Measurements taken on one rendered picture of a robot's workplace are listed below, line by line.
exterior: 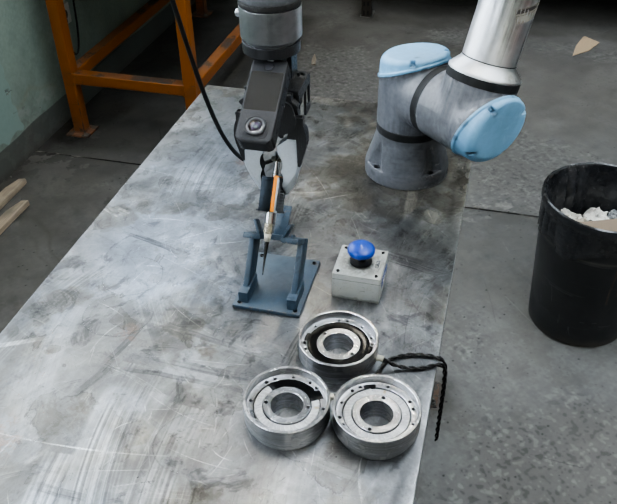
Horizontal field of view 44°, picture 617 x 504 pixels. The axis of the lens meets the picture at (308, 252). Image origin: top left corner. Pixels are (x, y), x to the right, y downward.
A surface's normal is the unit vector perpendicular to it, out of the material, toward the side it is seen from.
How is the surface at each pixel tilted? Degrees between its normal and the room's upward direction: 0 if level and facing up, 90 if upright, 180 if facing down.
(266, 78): 32
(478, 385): 0
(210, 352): 0
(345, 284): 90
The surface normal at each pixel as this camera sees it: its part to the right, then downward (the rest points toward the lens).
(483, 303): -0.01, -0.79
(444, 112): -0.79, 0.11
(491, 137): 0.54, 0.61
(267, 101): -0.13, -0.35
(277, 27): 0.22, 0.59
